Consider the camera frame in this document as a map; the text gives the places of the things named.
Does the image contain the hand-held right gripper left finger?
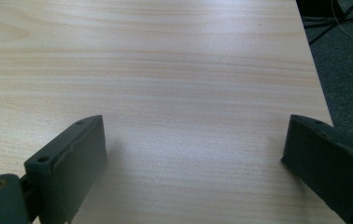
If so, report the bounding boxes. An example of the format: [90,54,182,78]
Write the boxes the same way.
[23,114,108,224]

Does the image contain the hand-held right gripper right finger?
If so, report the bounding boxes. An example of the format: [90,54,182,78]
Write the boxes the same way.
[280,114,353,224]

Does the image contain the black cable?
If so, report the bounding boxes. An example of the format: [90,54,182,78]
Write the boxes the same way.
[302,0,353,46]

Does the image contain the thin white cable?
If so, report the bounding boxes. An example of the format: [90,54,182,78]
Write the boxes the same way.
[331,0,353,39]

